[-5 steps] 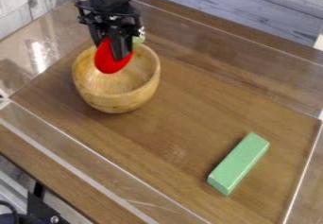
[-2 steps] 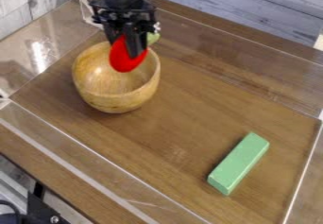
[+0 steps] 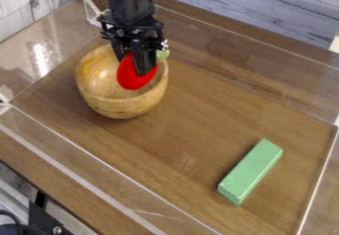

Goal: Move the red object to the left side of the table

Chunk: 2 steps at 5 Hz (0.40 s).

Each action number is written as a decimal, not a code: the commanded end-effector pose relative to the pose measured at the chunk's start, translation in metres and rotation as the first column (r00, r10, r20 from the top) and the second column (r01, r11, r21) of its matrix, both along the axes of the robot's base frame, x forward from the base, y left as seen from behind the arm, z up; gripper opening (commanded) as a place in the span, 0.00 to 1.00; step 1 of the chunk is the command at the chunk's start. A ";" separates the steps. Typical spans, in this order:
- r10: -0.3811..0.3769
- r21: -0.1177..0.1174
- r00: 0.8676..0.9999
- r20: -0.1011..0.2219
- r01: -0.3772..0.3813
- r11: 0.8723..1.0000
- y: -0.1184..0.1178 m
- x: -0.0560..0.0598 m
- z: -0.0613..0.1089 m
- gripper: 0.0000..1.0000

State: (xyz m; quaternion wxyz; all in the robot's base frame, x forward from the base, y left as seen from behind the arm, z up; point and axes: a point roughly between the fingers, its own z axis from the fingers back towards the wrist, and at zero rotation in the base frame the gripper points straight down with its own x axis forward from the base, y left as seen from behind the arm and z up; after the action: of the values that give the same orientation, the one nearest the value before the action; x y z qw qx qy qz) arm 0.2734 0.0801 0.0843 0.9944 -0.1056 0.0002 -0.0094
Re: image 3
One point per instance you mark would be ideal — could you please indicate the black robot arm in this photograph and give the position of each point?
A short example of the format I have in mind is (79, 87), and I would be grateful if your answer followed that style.
(128, 11)

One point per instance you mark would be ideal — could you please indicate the clear acrylic tray walls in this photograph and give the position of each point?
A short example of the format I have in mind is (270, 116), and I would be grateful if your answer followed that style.
(142, 176)

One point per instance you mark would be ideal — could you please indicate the clear acrylic corner bracket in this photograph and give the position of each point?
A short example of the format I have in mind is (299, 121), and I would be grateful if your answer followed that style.
(92, 12)

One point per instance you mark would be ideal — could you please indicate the red toy strawberry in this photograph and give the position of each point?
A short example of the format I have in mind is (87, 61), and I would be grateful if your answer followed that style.
(128, 78)

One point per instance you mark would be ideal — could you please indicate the green rectangular block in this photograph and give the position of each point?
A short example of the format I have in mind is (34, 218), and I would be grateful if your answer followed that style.
(246, 175)

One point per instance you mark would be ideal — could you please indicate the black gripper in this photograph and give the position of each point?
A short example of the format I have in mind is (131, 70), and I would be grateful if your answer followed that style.
(146, 32)

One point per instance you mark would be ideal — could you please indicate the wooden bowl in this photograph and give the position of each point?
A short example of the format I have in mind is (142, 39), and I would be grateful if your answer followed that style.
(104, 95)

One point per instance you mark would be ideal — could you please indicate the black clamp under table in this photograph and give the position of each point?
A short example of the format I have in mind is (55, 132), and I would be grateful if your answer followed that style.
(42, 222)

